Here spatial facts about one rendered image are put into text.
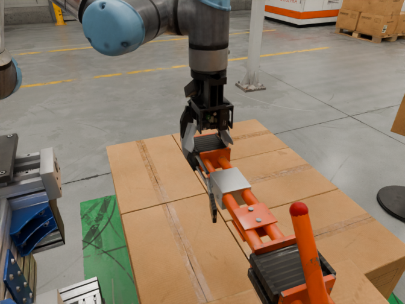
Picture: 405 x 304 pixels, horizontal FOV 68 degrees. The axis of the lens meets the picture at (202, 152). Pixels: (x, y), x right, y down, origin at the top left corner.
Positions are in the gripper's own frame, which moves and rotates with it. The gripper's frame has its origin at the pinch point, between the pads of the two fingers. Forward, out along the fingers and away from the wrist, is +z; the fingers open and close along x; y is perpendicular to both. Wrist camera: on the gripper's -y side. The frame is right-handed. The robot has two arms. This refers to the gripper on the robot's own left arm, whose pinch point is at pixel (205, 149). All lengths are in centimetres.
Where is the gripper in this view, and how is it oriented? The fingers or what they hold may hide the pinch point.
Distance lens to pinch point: 71.0
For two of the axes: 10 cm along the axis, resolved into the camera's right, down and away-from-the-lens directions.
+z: 0.0, 8.4, 5.4
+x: 9.5, -1.8, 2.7
